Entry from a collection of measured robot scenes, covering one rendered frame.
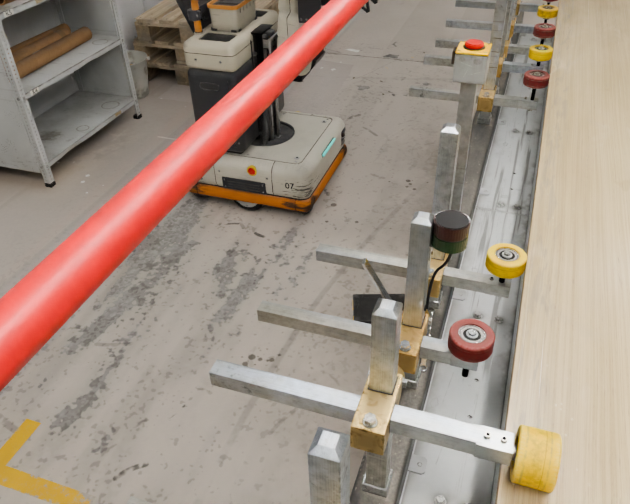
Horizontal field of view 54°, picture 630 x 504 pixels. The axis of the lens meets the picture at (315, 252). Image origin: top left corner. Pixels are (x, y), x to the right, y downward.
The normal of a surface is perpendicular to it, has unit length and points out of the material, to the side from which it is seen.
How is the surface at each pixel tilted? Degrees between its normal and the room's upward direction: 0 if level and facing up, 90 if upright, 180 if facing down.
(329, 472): 90
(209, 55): 90
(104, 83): 90
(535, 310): 0
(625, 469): 0
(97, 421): 0
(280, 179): 90
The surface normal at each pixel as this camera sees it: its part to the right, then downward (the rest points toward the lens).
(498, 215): -0.03, -0.79
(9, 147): -0.33, 0.58
